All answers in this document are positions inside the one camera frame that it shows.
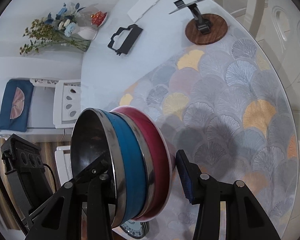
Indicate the white chair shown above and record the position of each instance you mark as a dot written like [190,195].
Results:
[63,163]
[67,103]
[276,25]

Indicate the white patterned tissue box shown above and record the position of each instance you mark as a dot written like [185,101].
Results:
[44,83]

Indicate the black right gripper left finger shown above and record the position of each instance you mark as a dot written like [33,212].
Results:
[62,216]

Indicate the grey fan pattern placemat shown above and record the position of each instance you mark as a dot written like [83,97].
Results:
[223,104]

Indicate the white chair lower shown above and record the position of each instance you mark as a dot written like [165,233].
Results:
[63,163]

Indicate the black flat plastic bracket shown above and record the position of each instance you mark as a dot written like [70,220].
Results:
[134,32]

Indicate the blue white patterned plate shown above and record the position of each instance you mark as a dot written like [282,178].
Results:
[134,229]

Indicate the green flower bouquet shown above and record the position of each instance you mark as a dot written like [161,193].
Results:
[53,30]

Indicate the blue cushion with pink fan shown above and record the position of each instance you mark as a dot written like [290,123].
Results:
[15,106]

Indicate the small dish with red contents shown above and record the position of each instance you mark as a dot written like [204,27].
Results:
[98,18]

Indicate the white paper card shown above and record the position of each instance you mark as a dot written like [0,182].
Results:
[140,8]

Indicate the black stand on wooden base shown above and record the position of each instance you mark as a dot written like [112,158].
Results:
[203,29]

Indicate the blue steel bowl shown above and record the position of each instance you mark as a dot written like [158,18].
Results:
[97,132]

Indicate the pink polka dot bowl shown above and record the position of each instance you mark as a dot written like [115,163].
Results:
[165,149]

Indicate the black device with round holes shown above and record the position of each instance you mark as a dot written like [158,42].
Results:
[25,172]

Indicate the white chair upper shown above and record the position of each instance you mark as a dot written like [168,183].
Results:
[67,103]

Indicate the white chair far side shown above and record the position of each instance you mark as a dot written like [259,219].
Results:
[276,25]

